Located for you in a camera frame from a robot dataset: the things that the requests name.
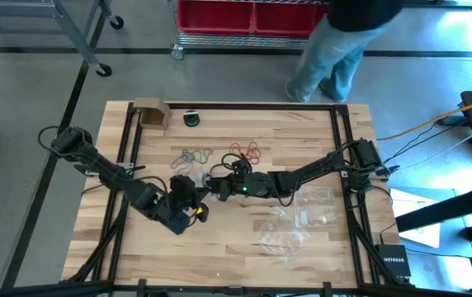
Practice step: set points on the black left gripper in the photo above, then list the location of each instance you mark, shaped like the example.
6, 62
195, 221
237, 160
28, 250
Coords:
182, 189

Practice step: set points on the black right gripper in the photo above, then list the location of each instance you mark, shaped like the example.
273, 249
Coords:
229, 187

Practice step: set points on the black wide rubber band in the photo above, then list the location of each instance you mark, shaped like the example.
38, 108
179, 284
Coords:
219, 157

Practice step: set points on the clear plastic bag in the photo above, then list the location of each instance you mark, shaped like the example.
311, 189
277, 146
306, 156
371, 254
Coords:
281, 235
314, 202

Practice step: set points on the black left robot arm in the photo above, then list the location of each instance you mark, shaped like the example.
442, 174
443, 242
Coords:
137, 191

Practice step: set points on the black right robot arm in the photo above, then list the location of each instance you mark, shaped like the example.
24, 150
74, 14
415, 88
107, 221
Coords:
310, 173

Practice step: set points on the blue rubber band tangle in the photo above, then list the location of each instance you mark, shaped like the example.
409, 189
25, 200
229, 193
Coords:
188, 156

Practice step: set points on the red rubber band tangle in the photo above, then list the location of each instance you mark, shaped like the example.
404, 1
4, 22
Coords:
245, 154

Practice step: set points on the yellow tag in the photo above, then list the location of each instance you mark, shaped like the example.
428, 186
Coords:
199, 211

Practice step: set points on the black round puck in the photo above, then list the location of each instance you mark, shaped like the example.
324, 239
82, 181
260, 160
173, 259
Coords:
191, 119

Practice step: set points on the small open cardboard box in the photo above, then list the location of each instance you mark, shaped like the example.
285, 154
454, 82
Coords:
153, 117

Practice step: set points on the flat clear plastic bag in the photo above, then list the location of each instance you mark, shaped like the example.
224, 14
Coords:
314, 202

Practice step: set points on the red plastic bin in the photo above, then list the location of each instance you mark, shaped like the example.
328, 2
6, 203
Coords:
285, 18
215, 16

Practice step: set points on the person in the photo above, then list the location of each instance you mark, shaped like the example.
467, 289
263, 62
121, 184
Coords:
331, 53

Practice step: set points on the grey metal wheeled cart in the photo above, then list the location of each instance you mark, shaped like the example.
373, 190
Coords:
77, 39

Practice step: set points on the white paper sheet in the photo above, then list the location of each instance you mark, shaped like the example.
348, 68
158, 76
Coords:
423, 237

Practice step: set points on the black Netgear network switch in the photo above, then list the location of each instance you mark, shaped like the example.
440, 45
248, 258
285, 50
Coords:
393, 260

